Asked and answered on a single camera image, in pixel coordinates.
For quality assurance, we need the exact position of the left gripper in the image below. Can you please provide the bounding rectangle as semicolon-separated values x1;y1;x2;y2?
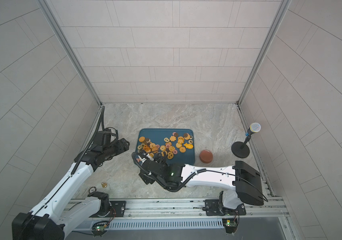
103;137;132;160

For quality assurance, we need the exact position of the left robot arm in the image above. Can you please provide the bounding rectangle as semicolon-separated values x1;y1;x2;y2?
11;127;129;240

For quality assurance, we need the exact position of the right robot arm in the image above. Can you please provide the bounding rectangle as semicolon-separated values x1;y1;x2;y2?
132;153;268;210

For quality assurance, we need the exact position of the pretzel shaped cookie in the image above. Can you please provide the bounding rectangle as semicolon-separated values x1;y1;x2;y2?
167;152;174;160

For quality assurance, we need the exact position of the blue tray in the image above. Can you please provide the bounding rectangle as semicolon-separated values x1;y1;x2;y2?
136;128;195;165

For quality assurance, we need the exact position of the chocolate chip round cookie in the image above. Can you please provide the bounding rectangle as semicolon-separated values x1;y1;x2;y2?
143;145;151;153

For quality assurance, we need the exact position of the fish shaped orange cookie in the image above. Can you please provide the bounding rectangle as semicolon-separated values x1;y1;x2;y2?
184;144;194;149

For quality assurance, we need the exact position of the swirl orange cookie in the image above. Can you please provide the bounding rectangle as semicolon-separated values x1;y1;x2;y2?
178;137;185;144

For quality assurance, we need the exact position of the right circuit board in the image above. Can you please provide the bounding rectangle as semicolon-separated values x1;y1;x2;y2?
222;218;239;234

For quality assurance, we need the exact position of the circuit board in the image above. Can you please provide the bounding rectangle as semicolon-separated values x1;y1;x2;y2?
91;221;109;237
222;218;239;234

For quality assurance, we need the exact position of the left circuit board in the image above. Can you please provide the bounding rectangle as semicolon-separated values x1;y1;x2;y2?
91;221;109;237

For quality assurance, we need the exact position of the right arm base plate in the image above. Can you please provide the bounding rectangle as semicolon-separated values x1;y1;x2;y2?
203;199;247;217

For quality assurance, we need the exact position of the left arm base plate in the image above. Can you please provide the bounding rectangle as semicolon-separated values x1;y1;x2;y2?
90;201;126;218

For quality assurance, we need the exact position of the aluminium rail frame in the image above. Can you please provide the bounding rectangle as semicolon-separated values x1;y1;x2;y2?
63;197;297;240

